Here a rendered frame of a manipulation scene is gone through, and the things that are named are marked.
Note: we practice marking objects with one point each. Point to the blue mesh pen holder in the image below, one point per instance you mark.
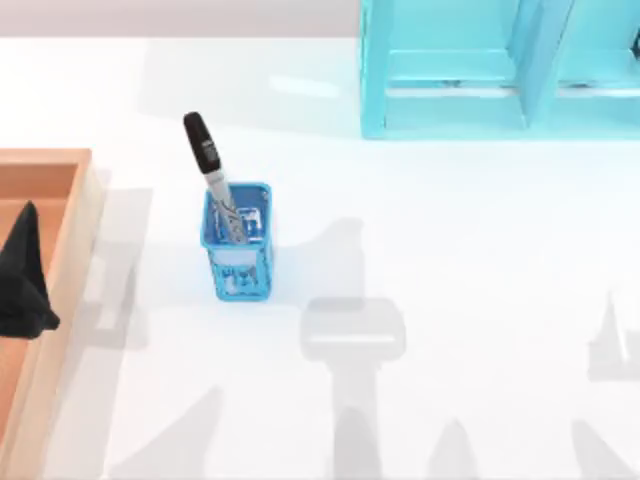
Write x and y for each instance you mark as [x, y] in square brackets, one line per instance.
[243, 272]

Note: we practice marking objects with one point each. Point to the black and white marker pen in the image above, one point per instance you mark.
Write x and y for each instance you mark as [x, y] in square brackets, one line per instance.
[204, 147]

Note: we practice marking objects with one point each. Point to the light blue rack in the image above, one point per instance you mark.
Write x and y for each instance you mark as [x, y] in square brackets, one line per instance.
[450, 110]

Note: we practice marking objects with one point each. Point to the salmon-coloured shallow box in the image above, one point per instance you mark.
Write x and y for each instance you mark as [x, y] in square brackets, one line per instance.
[70, 210]

